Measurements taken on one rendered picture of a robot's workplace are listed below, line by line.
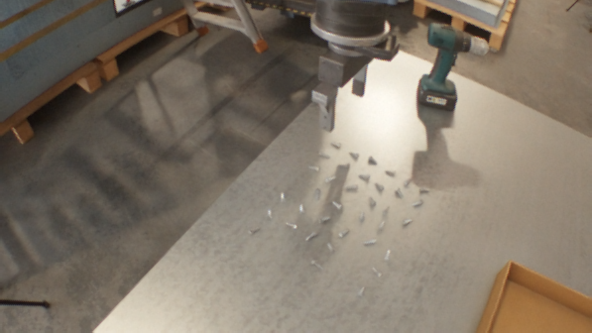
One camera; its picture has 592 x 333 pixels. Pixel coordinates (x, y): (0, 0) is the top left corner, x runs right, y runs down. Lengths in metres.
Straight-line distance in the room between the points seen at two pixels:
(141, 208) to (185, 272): 1.00
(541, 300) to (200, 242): 0.68
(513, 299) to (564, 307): 0.13
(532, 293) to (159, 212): 1.39
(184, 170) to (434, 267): 1.28
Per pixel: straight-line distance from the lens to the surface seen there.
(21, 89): 2.40
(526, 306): 0.77
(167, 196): 1.68
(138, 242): 1.58
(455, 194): 0.85
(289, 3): 2.35
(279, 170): 0.82
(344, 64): 0.66
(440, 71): 1.00
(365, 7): 0.60
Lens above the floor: 1.26
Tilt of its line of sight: 45 degrees down
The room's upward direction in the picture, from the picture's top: 1 degrees clockwise
